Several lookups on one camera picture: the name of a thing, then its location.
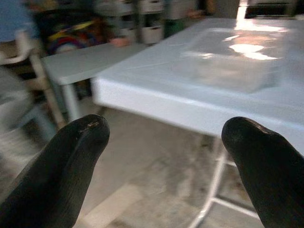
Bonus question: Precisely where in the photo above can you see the white wooden chair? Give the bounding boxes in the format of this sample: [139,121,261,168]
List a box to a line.
[0,30,67,143]

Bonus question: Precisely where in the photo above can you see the clear plastic container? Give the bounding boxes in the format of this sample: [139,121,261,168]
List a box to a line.
[174,28,296,93]

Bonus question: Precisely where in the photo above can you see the grey storage drawer shelf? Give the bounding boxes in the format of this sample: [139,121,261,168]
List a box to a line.
[95,0,164,46]

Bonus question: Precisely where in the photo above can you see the large white folding table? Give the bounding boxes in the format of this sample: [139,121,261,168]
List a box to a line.
[91,18,304,228]

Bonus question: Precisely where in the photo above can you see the person in blue shirt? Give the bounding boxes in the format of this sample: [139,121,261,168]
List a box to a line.
[0,0,40,48]

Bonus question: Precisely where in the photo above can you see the small white table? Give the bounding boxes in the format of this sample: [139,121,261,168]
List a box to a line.
[42,42,149,122]

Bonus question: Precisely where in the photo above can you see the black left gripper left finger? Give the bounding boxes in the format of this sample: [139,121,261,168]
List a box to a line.
[0,114,111,228]

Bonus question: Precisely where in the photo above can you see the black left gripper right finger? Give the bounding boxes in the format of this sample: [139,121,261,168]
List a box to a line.
[221,116,304,228]

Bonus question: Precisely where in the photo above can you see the colourful toy pile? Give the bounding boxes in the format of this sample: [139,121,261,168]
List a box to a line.
[45,18,112,55]

